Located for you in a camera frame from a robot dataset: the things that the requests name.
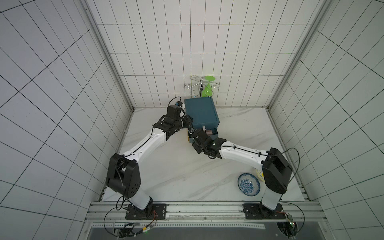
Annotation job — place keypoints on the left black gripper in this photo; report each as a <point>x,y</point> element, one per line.
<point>188,122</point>

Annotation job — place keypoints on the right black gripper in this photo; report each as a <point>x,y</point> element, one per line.
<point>196,137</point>

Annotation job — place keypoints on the teal drawer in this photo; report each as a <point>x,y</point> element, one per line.
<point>213,133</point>

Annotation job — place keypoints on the teal drawer cabinet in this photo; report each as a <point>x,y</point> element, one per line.
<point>203,112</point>

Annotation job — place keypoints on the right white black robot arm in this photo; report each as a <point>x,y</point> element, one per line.
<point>277,171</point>

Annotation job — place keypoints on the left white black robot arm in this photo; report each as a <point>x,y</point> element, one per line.
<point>123,174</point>

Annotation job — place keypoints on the silver glass holder stand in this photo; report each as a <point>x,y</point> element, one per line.
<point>196,85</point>

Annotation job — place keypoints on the blue white patterned bowl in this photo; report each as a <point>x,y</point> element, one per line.
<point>249,185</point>

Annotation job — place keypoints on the yellow patterned bowl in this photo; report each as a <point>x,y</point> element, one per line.
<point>260,175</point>

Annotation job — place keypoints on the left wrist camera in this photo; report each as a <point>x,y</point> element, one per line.
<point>179,105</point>

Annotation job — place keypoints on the aluminium mounting rail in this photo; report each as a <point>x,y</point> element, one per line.
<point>202,214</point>

